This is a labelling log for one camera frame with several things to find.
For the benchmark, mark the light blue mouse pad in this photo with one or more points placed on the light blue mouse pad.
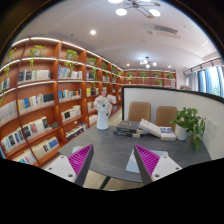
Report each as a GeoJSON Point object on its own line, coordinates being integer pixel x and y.
{"type": "Point", "coordinates": [132, 163]}

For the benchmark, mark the white flower vase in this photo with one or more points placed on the white flower vase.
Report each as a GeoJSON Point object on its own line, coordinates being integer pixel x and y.
{"type": "Point", "coordinates": [103, 107]}

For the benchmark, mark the far back wooden bookshelf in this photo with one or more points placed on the far back wooden bookshelf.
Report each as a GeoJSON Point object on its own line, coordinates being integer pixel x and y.
{"type": "Point", "coordinates": [148, 77]}

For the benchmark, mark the green potted plant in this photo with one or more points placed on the green potted plant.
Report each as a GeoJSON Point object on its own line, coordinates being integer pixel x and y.
{"type": "Point", "coordinates": [189, 119]}

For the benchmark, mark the white computer mouse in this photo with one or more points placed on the white computer mouse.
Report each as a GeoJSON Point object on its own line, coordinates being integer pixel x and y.
{"type": "Point", "coordinates": [76, 149]}

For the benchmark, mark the left tan chair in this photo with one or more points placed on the left tan chair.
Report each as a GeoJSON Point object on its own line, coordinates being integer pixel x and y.
{"type": "Point", "coordinates": [139, 111]}

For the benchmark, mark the white desk partition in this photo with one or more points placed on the white desk partition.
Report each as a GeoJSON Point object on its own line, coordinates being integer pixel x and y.
{"type": "Point", "coordinates": [201, 113]}

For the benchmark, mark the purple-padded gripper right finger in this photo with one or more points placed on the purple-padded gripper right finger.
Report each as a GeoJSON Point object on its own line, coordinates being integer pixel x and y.
{"type": "Point", "coordinates": [154, 166]}

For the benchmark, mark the right tan chair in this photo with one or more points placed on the right tan chair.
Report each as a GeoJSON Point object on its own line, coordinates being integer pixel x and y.
{"type": "Point", "coordinates": [164, 115]}

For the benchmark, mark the white open book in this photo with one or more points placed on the white open book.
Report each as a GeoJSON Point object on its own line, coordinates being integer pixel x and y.
{"type": "Point", "coordinates": [164, 133]}

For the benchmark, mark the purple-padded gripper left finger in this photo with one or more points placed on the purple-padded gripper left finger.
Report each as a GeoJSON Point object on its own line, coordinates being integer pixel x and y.
{"type": "Point", "coordinates": [73, 167]}

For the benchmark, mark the dark stacked books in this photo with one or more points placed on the dark stacked books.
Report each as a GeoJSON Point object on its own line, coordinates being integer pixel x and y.
{"type": "Point", "coordinates": [128, 129]}

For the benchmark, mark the large wooden bookshelf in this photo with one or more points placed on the large wooden bookshelf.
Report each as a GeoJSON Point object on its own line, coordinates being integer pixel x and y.
{"type": "Point", "coordinates": [47, 93]}

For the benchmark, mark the tan chair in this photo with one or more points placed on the tan chair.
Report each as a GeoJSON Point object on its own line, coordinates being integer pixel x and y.
{"type": "Point", "coordinates": [164, 115]}
{"type": "Point", "coordinates": [139, 111]}

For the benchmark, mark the ceiling light fixture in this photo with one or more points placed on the ceiling light fixture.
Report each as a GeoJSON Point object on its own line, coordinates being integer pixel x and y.
{"type": "Point", "coordinates": [148, 8]}

